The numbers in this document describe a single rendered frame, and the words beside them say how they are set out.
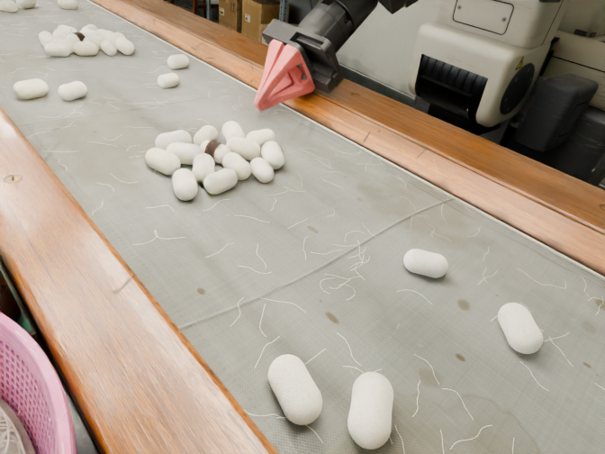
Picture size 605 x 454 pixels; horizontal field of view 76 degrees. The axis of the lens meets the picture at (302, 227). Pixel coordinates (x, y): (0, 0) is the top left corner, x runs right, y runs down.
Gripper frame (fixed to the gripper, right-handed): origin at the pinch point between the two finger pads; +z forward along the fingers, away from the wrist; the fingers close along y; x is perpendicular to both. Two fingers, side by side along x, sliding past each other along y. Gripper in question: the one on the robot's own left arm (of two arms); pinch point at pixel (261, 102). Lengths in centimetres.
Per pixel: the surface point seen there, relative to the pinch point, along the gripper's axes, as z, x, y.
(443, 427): 14.1, -9.2, 36.3
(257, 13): -112, 145, -222
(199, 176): 12.1, -8.9, 9.9
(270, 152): 5.8, -4.9, 10.8
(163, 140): 11.6, -9.2, 3.2
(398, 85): -123, 176, -103
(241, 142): 6.8, -5.6, 7.7
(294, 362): 16.4, -13.7, 29.2
